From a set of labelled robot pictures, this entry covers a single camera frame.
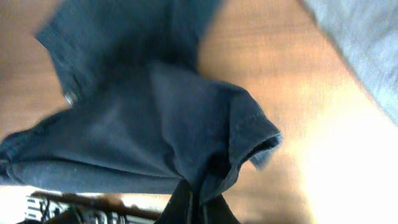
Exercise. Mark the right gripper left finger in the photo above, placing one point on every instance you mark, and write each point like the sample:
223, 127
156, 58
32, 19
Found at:
179, 209

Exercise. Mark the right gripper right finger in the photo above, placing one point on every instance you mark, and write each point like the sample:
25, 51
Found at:
217, 211

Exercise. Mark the navy blue shorts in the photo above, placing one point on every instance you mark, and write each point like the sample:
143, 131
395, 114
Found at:
141, 117

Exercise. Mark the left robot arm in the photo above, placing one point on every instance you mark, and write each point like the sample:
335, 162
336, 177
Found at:
47, 208

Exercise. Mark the grey shorts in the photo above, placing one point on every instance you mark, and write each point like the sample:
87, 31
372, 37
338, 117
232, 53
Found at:
365, 33

